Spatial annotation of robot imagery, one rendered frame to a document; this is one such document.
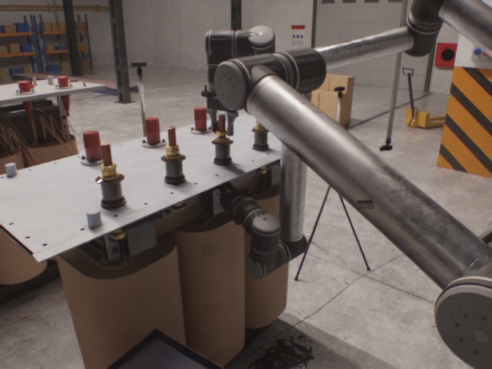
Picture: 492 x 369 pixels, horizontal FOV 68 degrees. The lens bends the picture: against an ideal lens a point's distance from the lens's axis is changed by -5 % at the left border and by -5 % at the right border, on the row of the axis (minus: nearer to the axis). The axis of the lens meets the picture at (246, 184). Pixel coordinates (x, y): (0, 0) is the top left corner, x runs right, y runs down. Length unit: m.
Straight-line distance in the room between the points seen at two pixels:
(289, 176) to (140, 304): 0.75
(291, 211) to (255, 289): 0.88
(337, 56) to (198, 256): 1.05
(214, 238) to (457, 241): 1.12
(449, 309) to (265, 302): 1.63
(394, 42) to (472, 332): 1.27
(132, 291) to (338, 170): 0.92
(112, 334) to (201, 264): 0.48
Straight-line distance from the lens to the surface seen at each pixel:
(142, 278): 1.50
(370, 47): 1.74
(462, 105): 6.14
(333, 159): 0.92
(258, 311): 2.37
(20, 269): 3.18
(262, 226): 1.39
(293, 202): 1.46
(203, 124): 2.12
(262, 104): 1.05
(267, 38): 1.48
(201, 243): 1.71
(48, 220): 1.29
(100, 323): 1.62
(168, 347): 1.44
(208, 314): 1.95
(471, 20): 1.65
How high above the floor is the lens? 1.90
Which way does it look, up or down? 22 degrees down
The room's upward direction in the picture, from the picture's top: straight up
